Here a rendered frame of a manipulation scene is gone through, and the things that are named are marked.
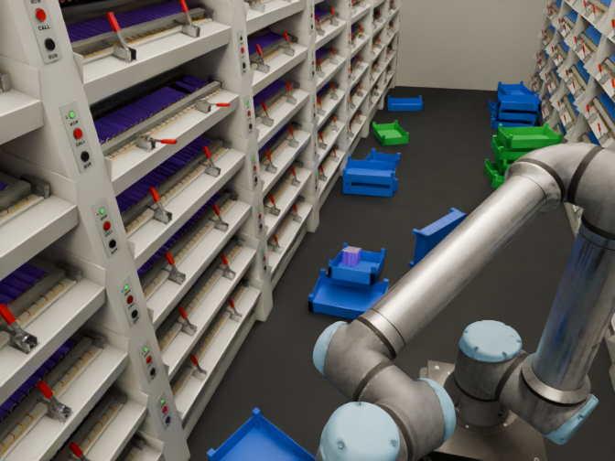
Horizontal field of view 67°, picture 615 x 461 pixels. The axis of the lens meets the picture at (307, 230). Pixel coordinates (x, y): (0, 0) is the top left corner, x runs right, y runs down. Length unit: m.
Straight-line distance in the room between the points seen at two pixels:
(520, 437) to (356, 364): 0.87
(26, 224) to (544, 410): 1.16
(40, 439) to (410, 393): 0.69
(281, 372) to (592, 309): 1.06
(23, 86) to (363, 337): 0.67
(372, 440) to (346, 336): 0.20
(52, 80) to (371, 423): 0.71
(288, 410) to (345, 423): 1.04
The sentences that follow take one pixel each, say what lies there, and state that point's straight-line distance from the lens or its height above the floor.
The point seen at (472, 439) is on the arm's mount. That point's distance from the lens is 1.48.
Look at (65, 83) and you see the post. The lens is 0.91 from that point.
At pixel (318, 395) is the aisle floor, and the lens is 1.68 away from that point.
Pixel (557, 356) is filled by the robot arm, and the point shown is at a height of 0.52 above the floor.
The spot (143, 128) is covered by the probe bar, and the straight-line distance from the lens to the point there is 1.15.
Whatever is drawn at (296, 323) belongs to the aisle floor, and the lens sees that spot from 1.92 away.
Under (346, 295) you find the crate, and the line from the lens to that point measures 2.04.
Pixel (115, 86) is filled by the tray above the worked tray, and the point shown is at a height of 1.09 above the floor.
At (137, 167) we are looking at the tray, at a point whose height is 0.92.
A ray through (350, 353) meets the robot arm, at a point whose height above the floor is 0.78.
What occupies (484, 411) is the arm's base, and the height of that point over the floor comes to 0.19.
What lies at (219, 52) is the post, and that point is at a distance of 1.47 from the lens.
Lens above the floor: 1.33
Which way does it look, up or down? 32 degrees down
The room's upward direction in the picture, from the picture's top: 2 degrees counter-clockwise
